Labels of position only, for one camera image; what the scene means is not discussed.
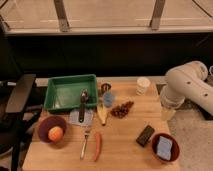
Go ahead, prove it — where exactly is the red bowl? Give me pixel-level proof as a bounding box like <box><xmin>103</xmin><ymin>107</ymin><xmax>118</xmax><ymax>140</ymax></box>
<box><xmin>151</xmin><ymin>133</ymin><xmax>180</xmax><ymax>163</ymax></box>

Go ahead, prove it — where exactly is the green plastic tray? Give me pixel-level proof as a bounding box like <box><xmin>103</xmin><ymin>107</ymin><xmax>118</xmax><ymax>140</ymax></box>
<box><xmin>44</xmin><ymin>74</ymin><xmax>98</xmax><ymax>113</ymax></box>

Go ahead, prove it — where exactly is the blue plastic cup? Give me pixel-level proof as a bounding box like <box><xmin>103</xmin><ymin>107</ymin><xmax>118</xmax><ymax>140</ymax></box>
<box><xmin>103</xmin><ymin>92</ymin><xmax>115</xmax><ymax>107</ymax></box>

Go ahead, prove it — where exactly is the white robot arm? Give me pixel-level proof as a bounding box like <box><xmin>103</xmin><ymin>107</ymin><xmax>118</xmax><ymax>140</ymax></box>
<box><xmin>160</xmin><ymin>61</ymin><xmax>213</xmax><ymax>120</ymax></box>

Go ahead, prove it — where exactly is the bunch of brown grapes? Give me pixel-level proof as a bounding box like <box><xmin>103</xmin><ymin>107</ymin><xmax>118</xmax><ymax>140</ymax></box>
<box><xmin>110</xmin><ymin>101</ymin><xmax>134</xmax><ymax>118</ymax></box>

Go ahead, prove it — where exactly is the orange apple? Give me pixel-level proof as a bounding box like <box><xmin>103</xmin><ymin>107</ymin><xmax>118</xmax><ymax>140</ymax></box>
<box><xmin>48</xmin><ymin>126</ymin><xmax>63</xmax><ymax>142</ymax></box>

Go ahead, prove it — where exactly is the yellow banana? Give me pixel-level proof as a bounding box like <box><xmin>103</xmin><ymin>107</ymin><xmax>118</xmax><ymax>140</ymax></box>
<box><xmin>97</xmin><ymin>104</ymin><xmax>108</xmax><ymax>126</ymax></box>

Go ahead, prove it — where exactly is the orange carrot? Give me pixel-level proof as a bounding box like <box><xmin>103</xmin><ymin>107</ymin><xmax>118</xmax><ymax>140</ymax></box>
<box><xmin>93</xmin><ymin>132</ymin><xmax>102</xmax><ymax>161</ymax></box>

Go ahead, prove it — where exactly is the blue sponge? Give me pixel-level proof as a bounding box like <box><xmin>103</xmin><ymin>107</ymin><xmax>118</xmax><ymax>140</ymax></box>
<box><xmin>157</xmin><ymin>136</ymin><xmax>172</xmax><ymax>160</ymax></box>

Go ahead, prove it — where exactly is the black rectangular block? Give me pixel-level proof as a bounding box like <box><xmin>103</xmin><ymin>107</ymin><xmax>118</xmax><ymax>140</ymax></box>
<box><xmin>136</xmin><ymin>125</ymin><xmax>155</xmax><ymax>147</ymax></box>

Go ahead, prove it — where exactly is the silver fork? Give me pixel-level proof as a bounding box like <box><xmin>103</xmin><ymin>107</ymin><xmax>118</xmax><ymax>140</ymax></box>
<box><xmin>80</xmin><ymin>127</ymin><xmax>91</xmax><ymax>160</ymax></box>

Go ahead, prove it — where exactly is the white paper cup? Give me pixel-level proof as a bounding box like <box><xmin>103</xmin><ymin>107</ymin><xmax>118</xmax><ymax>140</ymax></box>
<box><xmin>136</xmin><ymin>77</ymin><xmax>151</xmax><ymax>95</ymax></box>

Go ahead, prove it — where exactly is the black office chair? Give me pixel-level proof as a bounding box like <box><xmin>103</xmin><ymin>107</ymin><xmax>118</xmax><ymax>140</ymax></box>
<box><xmin>0</xmin><ymin>74</ymin><xmax>42</xmax><ymax>171</ymax></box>

